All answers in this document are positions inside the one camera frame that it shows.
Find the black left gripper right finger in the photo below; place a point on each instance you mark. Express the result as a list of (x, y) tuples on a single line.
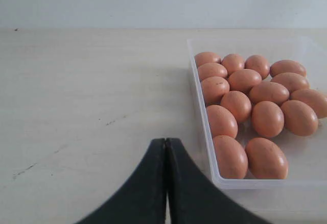
[(193, 198)]

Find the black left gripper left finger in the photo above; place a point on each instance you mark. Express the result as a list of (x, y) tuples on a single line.
[(142, 198)]

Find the brown egg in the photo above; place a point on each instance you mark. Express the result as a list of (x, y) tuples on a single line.
[(231, 157), (211, 70), (206, 57), (292, 81), (221, 121), (266, 160), (258, 63), (213, 89), (233, 62), (267, 119), (238, 104), (243, 80), (283, 66), (300, 119), (269, 91), (313, 98)]

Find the clear plastic tray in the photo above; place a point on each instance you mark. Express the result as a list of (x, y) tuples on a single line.
[(306, 155)]

